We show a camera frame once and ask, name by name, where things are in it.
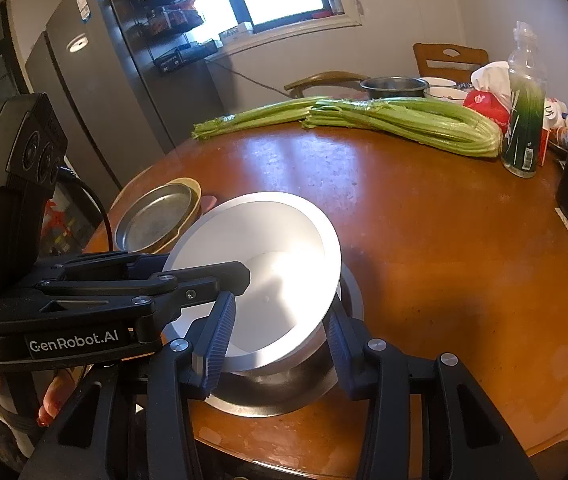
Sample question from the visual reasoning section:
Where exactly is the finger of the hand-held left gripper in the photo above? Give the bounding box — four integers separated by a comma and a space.
56, 252, 170, 281
39, 260, 252, 311

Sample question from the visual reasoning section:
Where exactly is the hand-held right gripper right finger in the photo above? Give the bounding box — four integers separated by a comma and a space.
325, 305, 540, 480

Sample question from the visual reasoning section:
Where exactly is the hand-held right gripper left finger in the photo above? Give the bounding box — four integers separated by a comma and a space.
19, 290, 237, 480

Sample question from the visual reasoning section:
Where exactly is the red paper bowl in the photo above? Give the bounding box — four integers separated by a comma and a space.
163, 191, 342, 368
219, 325, 332, 373

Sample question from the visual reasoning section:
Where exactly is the round steel plate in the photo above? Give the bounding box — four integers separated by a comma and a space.
114, 182, 201, 253

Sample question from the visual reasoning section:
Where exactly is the stainless steel bowl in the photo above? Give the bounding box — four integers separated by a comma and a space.
203, 260, 366, 418

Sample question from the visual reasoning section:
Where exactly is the pink plastic plate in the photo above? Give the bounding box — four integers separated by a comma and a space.
196, 194, 220, 218

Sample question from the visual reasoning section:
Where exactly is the cream shell-shaped plate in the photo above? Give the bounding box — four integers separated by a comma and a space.
119, 176, 204, 256

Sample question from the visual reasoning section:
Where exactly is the grey refrigerator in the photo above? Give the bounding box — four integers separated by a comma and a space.
24, 0, 225, 201

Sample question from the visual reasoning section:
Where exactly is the long celery bunch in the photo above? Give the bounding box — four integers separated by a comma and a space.
191, 95, 332, 141

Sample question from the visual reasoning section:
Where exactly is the black labelled box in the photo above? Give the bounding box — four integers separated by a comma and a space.
154, 40, 218, 74

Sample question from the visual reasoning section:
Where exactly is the curved-back wooden chair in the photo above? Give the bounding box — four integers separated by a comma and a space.
284, 71, 372, 100

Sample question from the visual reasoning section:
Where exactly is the thick celery bunch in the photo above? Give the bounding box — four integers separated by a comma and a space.
301, 97, 504, 158

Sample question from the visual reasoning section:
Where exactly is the white windowsill box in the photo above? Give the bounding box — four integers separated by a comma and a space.
219, 22, 255, 43

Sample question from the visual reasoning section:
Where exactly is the steel cooking pot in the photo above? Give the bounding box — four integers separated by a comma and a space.
359, 76, 430, 101

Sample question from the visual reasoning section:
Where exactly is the white patterned bowl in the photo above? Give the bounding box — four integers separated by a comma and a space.
426, 87, 469, 106

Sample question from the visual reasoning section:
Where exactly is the red tissue pack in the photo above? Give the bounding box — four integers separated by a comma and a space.
462, 60, 512, 133

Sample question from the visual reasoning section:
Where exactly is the red carton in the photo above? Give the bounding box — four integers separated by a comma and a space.
534, 127, 552, 167

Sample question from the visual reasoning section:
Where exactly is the white ceramic bowl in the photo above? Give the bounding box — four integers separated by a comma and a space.
420, 76, 460, 92

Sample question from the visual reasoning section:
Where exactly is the clear bottle green label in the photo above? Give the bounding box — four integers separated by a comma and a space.
501, 21, 547, 178

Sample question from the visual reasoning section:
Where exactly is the square-back wooden chair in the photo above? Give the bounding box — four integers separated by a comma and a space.
412, 42, 490, 81

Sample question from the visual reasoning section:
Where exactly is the white plastic packet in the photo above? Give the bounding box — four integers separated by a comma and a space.
544, 97, 568, 126

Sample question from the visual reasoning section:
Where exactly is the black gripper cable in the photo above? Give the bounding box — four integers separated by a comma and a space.
61, 166, 115, 252

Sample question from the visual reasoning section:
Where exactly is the dark wall cable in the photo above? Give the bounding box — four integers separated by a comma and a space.
228, 66, 295, 93

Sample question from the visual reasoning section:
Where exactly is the black wire rack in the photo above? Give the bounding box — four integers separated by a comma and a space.
134, 0, 200, 51

